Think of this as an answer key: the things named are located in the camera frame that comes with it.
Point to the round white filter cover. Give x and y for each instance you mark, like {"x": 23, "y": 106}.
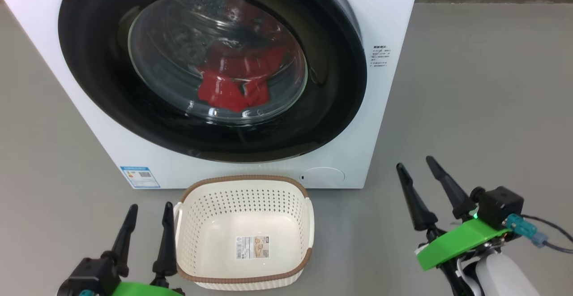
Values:
{"x": 322, "y": 177}

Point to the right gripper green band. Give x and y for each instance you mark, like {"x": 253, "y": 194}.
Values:
{"x": 461, "y": 242}

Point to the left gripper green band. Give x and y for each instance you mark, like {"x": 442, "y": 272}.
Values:
{"x": 143, "y": 289}

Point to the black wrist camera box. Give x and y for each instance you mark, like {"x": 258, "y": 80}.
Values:
{"x": 503, "y": 206}
{"x": 89, "y": 276}

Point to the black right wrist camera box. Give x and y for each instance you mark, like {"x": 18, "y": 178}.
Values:
{"x": 503, "y": 206}

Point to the red garment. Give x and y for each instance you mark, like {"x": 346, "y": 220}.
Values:
{"x": 224, "y": 90}

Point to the white front-load washing machine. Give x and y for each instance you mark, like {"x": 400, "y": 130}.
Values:
{"x": 385, "y": 14}

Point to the cream perforated laundry basket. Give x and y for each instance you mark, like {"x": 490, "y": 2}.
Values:
{"x": 215, "y": 242}

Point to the blue energy label sticker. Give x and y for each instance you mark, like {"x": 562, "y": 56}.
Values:
{"x": 141, "y": 177}

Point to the round black glass machine door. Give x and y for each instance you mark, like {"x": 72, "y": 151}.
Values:
{"x": 327, "y": 108}

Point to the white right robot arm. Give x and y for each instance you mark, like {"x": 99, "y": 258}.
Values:
{"x": 501, "y": 273}

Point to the white basket product label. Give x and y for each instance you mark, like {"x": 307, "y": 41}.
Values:
{"x": 253, "y": 247}

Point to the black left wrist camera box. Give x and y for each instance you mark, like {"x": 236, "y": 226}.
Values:
{"x": 89, "y": 276}

